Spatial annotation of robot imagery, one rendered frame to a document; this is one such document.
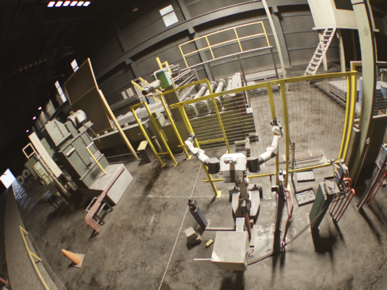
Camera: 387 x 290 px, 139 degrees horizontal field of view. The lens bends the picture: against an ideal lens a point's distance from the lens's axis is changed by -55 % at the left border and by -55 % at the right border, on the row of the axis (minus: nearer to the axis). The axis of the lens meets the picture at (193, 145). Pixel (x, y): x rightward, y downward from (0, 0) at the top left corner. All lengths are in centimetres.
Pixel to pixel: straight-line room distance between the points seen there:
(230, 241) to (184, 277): 127
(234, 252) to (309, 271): 130
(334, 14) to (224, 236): 926
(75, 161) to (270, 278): 474
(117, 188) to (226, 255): 352
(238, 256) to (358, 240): 194
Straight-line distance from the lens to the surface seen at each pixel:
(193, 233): 245
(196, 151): 181
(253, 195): 270
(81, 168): 470
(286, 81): 191
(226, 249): 147
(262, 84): 187
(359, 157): 285
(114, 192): 435
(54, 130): 459
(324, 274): 248
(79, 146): 474
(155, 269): 283
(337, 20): 926
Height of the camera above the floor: 232
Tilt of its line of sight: 29 degrees down
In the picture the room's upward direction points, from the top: 23 degrees counter-clockwise
